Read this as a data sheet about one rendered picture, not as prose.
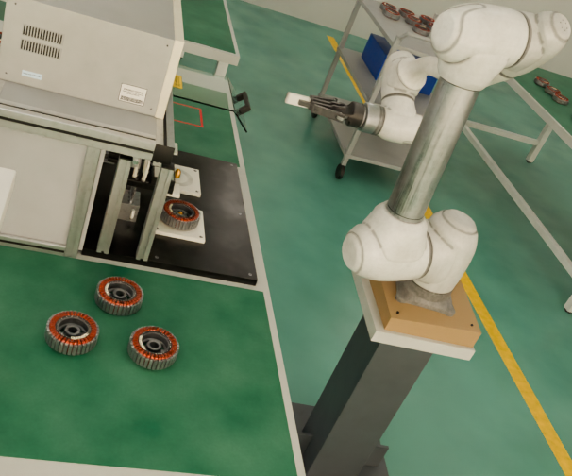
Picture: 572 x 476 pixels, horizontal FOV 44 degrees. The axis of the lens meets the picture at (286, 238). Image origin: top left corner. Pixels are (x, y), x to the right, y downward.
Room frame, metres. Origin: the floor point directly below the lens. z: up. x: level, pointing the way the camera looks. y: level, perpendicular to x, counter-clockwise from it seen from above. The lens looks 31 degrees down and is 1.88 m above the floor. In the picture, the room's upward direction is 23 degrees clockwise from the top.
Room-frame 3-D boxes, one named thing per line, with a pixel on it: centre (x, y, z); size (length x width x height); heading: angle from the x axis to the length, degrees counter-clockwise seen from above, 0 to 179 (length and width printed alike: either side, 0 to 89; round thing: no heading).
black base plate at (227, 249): (1.81, 0.36, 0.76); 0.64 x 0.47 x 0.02; 21
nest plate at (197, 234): (1.70, 0.30, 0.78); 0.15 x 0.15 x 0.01; 21
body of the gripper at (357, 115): (2.03, -0.02, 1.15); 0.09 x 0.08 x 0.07; 110
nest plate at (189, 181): (1.93, 0.39, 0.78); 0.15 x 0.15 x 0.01; 21
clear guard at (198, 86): (1.99, 0.42, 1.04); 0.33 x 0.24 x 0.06; 111
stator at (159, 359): (1.19, 0.18, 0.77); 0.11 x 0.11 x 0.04
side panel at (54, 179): (1.37, 0.60, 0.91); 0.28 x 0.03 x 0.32; 111
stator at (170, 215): (1.70, 0.30, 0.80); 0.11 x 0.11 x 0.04
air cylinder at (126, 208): (1.65, 0.44, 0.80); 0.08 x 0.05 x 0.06; 21
